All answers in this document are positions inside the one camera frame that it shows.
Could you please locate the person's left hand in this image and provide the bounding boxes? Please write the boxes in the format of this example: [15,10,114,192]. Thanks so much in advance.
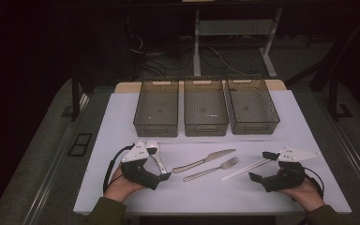
[103,167,146,203]

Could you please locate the white floor cable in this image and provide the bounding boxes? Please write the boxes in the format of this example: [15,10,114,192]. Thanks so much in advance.
[207,46,248,76]

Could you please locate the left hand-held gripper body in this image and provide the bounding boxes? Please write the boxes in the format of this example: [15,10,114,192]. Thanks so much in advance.
[120,140,162,191]

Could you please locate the silver fork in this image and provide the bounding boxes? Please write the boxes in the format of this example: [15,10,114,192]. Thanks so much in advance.
[182,156,240,183]

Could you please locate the white metal desk frame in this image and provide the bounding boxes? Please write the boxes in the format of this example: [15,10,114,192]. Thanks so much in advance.
[192,7,284,79]

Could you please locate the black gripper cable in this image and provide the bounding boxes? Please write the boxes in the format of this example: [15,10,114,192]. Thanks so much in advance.
[102,143,136,193]
[303,167,325,200]

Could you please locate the black metal stand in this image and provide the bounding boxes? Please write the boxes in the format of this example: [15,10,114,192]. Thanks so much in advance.
[327,73,354,122]
[69,62,90,123]

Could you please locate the black floor cables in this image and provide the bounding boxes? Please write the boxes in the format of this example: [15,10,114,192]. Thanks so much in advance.
[126,17,195,79]

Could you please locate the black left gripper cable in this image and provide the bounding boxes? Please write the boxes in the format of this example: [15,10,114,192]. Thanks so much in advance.
[102,143,136,193]

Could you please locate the person's right hand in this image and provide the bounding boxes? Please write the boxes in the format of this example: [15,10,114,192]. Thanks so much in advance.
[277,179,326,213]

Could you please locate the clear brown plastic bin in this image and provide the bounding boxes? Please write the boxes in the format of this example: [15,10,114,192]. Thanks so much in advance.
[225,76,281,136]
[132,79,180,138]
[183,78,230,137]

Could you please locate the silver table knife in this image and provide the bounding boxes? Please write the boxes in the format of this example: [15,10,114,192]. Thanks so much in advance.
[172,148,237,174]

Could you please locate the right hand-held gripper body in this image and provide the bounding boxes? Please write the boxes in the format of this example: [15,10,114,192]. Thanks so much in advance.
[262,146,323,193]

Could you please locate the white ceramic spoon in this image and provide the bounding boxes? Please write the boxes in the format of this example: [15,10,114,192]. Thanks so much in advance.
[144,139,169,175]

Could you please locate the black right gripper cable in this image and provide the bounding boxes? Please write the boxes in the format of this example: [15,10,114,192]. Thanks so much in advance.
[303,167,325,200]

